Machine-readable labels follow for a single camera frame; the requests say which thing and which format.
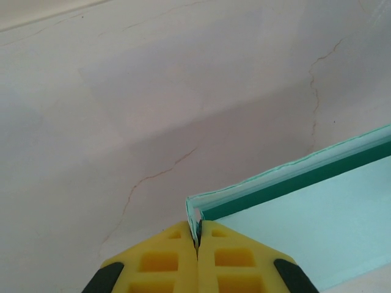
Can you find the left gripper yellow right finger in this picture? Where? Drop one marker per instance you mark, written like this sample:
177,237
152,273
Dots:
235,262

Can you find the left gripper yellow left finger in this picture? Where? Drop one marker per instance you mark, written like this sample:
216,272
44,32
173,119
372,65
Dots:
159,262

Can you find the light blue paper box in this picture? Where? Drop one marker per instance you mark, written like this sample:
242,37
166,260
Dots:
305,213

